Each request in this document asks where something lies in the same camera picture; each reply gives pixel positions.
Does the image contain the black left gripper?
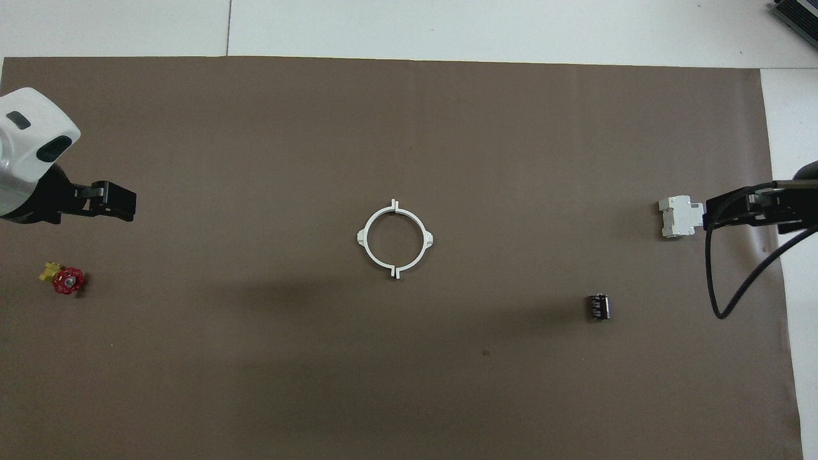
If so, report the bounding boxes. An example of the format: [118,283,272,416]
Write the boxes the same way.
[13,165,137,224]

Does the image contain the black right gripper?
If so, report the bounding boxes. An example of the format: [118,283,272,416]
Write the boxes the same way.
[703,163,818,234]

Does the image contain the white half-ring pipe clamp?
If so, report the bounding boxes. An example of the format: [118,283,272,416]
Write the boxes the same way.
[392,199,435,282]
[357,200,397,280]

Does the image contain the white circuit breaker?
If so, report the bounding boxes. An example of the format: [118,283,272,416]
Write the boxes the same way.
[658,195,706,240]

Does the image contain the grey ribbed device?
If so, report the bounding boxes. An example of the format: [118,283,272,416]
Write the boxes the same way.
[770,0,818,44]

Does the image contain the brown paper mat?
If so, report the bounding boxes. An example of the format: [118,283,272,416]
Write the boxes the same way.
[0,56,805,460]

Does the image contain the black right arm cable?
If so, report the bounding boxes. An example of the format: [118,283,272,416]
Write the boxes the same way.
[704,181,818,319]

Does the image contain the red-handled brass valve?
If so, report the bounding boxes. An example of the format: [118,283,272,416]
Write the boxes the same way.
[40,261,86,296]

